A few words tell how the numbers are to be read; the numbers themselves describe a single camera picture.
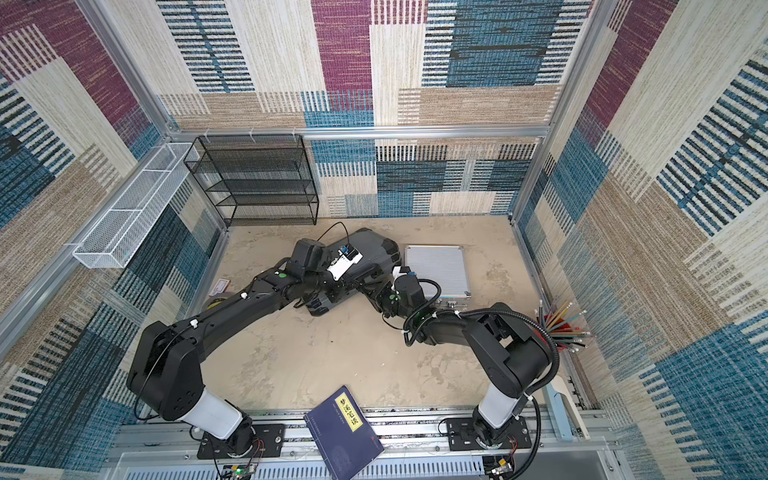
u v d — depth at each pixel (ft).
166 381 1.43
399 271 2.83
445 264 3.38
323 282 2.39
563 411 2.45
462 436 2.40
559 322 2.71
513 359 1.54
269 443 2.41
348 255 2.41
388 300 2.56
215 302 3.17
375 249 3.08
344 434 2.45
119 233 2.35
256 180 3.58
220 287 3.34
